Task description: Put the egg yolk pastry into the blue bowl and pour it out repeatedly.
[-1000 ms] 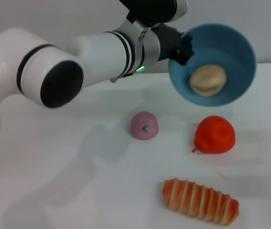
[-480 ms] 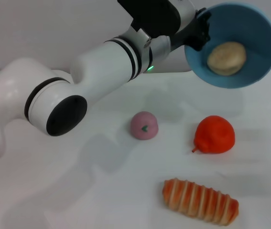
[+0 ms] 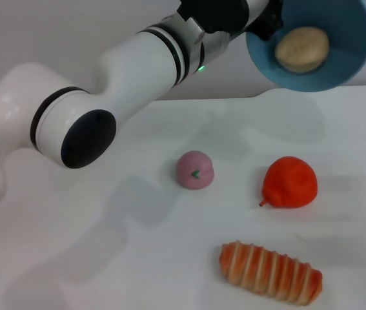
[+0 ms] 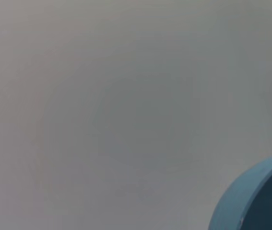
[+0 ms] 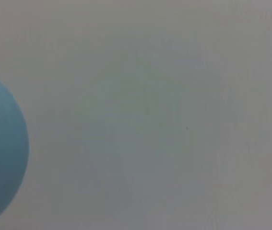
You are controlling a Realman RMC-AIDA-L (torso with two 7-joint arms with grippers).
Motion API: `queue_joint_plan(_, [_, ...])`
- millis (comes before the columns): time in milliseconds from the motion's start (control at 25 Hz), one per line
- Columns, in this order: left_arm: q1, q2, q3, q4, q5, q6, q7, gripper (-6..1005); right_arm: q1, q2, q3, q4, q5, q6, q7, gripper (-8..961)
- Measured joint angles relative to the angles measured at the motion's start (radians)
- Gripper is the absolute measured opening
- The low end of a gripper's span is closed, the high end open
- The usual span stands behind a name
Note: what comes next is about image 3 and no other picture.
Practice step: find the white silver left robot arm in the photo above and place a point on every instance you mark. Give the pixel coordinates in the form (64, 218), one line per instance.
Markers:
(121, 80)

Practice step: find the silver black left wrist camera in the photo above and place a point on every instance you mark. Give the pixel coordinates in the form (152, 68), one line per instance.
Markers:
(215, 14)

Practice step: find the pink peach bun toy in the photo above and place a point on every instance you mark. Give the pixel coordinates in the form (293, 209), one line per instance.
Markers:
(195, 169)

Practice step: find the orange striped bread loaf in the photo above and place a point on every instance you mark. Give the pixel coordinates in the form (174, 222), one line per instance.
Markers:
(270, 272)

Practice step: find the beige potato toy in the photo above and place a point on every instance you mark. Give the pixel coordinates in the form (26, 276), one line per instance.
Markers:
(302, 48)

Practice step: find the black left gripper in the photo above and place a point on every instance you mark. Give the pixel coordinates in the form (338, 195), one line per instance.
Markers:
(266, 16)

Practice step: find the blue bowl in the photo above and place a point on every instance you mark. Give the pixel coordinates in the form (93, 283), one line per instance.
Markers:
(347, 64)

